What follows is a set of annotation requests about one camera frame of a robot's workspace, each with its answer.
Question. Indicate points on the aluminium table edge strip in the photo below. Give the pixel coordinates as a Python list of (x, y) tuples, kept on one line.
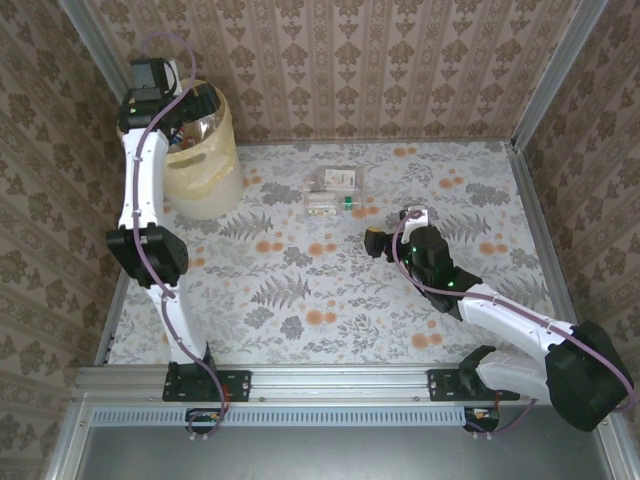
[(400, 142)]

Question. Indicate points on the aluminium frame post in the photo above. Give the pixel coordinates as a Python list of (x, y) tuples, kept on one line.
[(622, 455), (90, 35), (560, 70), (67, 445)]

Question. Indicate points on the clear bottle green cap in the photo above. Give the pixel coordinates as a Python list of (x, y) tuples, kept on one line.
[(325, 204)]

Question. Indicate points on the aluminium mounting rail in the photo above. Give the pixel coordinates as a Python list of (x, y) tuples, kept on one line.
[(340, 382)]

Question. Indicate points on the translucent cream plastic bin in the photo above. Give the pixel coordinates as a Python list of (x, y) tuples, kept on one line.
[(210, 190)]

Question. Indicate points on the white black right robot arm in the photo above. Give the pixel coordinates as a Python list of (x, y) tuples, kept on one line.
[(510, 320)]

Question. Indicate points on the grey metal shelf panel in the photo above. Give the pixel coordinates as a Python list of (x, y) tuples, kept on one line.
[(325, 455)]

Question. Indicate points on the clear bottle red cap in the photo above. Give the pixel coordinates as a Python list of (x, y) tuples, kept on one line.
[(202, 129)]

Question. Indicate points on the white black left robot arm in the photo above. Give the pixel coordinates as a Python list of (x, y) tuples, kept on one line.
[(152, 175)]

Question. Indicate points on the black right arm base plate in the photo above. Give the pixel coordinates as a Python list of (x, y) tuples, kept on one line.
[(442, 385)]

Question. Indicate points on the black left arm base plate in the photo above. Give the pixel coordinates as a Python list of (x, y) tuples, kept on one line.
[(235, 385)]

